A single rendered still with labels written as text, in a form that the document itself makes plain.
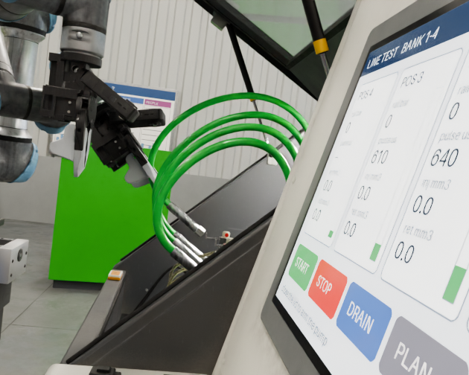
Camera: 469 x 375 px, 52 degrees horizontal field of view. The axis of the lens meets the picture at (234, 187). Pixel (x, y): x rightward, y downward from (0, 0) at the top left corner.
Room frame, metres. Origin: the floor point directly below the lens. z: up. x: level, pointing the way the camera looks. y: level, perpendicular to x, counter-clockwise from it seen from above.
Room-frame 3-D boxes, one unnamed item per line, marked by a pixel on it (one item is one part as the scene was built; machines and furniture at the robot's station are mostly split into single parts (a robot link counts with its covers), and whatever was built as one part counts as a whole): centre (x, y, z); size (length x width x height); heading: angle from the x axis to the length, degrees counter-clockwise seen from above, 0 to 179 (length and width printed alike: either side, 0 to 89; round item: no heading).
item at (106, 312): (0.99, 0.24, 0.87); 0.62 x 0.04 x 0.16; 7
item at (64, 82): (0.86, 0.31, 1.37); 0.09 x 0.08 x 0.12; 97
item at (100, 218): (4.60, 1.12, 0.65); 0.95 x 0.86 x 1.30; 104
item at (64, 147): (0.85, 0.30, 1.26); 0.06 x 0.03 x 0.09; 97
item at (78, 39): (0.86, 0.30, 1.45); 0.08 x 0.08 x 0.05
